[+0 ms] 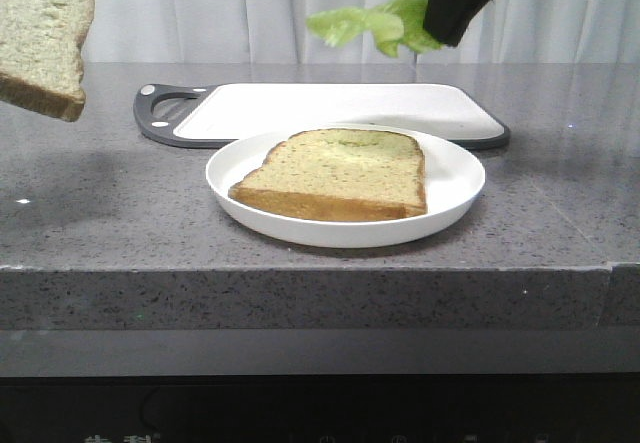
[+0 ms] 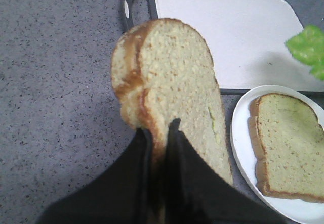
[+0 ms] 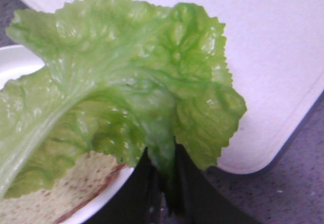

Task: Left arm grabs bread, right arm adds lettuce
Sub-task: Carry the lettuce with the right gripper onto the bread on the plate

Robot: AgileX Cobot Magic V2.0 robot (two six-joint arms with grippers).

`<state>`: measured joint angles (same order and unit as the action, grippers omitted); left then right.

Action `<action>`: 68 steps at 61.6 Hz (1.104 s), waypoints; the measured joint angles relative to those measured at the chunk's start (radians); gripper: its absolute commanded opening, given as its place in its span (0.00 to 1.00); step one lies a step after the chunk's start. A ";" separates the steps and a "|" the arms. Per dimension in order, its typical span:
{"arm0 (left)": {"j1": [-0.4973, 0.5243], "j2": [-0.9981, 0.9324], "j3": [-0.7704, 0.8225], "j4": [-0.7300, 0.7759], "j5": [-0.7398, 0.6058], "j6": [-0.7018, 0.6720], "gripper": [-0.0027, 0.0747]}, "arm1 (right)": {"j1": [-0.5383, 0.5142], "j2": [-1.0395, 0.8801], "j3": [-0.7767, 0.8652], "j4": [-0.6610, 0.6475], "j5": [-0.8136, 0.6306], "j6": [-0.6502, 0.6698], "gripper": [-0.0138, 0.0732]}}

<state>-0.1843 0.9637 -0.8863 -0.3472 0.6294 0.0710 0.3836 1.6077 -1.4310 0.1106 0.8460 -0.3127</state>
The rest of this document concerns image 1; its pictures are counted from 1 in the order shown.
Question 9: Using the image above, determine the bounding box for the green lettuce leaf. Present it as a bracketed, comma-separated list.
[306, 0, 444, 58]

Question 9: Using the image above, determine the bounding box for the white round plate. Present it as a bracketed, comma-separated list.
[205, 126, 485, 249]

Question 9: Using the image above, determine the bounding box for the white curtain backdrop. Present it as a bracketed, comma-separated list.
[84, 0, 639, 64]

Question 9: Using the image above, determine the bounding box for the white cutting board black rim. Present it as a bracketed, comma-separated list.
[133, 83, 510, 150]

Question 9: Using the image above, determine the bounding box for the toasted bread slice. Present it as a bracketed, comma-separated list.
[228, 128, 428, 222]
[1, 0, 95, 122]

